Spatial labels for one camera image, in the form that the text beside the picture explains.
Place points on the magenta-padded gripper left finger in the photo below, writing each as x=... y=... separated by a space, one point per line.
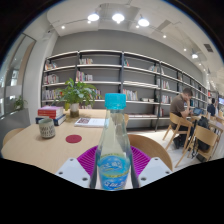
x=74 y=170

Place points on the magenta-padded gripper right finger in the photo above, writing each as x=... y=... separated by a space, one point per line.
x=153 y=170

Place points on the clear bottle with blue cap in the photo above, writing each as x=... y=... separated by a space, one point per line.
x=114 y=160

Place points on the flat round red coaster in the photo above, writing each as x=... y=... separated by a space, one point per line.
x=73 y=138

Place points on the patterned ceramic mug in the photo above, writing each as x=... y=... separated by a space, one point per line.
x=47 y=128

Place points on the open white booklet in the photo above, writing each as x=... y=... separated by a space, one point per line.
x=89 y=122

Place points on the red book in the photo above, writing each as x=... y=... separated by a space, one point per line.
x=50 y=112
x=50 y=115

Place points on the slatted wooden chairs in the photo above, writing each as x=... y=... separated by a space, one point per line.
x=203 y=135

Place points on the pink book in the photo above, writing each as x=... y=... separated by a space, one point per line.
x=50 y=108

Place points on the black backpack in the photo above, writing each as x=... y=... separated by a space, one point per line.
x=203 y=125

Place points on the person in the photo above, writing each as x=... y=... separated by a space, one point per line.
x=211 y=108
x=178 y=105

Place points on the laptop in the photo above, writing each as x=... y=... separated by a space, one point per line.
x=197 y=111

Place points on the green potted plant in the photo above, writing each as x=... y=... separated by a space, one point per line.
x=76 y=95

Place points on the small green window plant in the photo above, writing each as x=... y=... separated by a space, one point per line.
x=19 y=103

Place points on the round ceiling lights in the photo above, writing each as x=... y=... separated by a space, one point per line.
x=118 y=17

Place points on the grey wall shelf unit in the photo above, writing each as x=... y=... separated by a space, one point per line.
x=140 y=80

